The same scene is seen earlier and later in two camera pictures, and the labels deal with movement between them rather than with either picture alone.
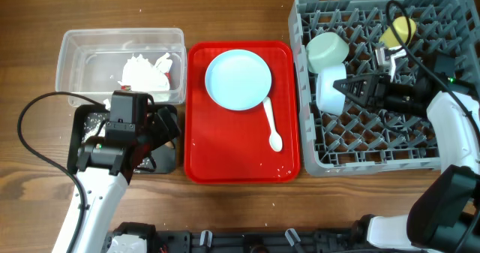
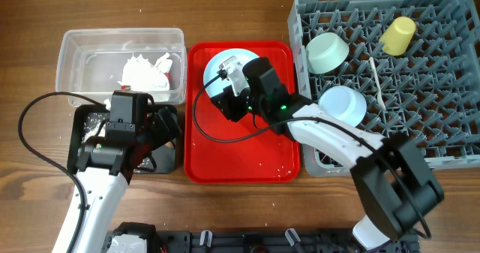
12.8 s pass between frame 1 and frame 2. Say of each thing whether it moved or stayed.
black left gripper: stayed
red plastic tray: stayed
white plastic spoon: moved
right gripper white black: moved
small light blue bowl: moved
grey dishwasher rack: stayed
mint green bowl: stayed
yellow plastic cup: stayed
